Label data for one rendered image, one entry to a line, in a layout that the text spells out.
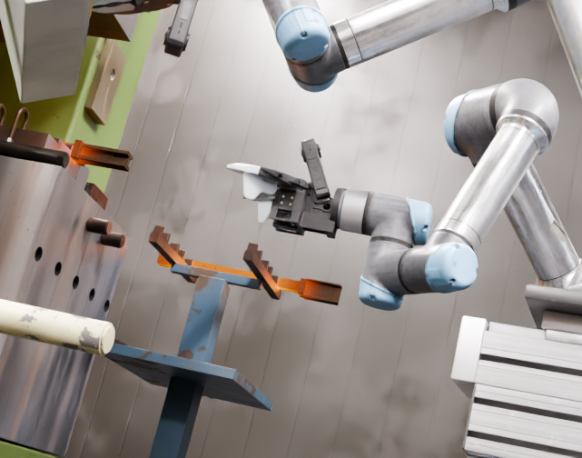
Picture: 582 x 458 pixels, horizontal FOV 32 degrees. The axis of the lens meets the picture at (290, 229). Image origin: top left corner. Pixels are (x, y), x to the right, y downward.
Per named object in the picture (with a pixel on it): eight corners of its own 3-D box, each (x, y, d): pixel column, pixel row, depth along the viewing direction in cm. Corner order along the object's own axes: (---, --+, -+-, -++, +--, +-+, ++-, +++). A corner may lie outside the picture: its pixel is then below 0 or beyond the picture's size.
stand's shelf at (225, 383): (271, 411, 232) (273, 403, 232) (232, 379, 194) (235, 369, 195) (151, 383, 239) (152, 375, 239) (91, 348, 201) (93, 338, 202)
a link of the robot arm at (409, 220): (424, 243, 166) (434, 194, 168) (359, 231, 168) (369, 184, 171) (425, 256, 173) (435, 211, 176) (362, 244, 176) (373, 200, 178)
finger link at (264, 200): (236, 220, 184) (271, 217, 178) (244, 190, 186) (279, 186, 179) (249, 226, 186) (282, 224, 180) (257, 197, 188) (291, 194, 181)
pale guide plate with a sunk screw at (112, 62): (105, 125, 225) (127, 58, 230) (92, 108, 217) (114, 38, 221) (97, 124, 225) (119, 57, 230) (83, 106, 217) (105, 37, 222)
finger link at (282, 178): (261, 173, 170) (306, 191, 173) (263, 164, 170) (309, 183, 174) (250, 178, 174) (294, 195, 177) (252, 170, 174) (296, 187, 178)
